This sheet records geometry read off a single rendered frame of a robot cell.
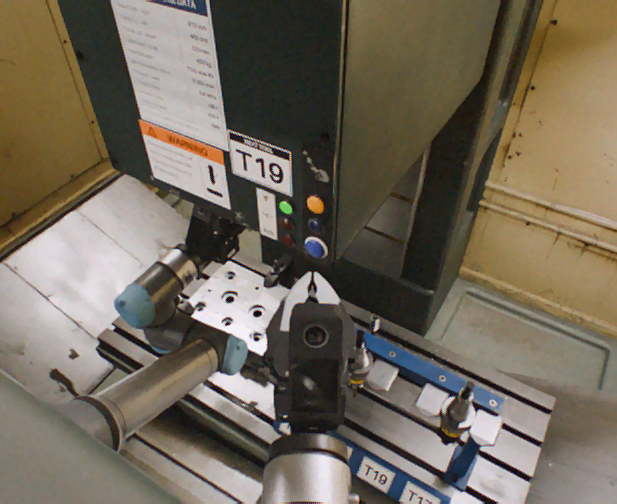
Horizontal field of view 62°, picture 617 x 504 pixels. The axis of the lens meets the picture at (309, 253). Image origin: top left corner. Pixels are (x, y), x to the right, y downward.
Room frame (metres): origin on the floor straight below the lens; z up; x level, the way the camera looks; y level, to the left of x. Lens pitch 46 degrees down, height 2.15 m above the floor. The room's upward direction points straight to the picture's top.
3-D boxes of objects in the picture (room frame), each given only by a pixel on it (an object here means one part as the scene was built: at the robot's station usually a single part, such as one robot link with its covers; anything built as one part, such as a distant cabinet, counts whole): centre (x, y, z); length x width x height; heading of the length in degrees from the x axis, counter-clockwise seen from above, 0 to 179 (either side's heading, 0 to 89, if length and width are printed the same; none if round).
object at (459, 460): (0.49, -0.36, 1.05); 0.10 x 0.05 x 0.30; 149
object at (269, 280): (1.04, 0.09, 0.97); 0.13 x 0.03 x 0.15; 149
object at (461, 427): (0.47, -0.29, 1.21); 0.06 x 0.06 x 0.03
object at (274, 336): (0.30, 0.02, 1.72); 0.09 x 0.05 x 0.02; 179
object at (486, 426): (0.44, -0.34, 1.21); 0.07 x 0.05 x 0.01; 149
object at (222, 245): (0.73, 0.21, 1.42); 0.12 x 0.08 x 0.09; 145
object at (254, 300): (0.92, 0.19, 0.97); 0.29 x 0.23 x 0.05; 59
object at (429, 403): (0.50, -0.24, 1.21); 0.07 x 0.05 x 0.01; 149
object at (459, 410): (0.47, -0.29, 1.26); 0.04 x 0.04 x 0.07
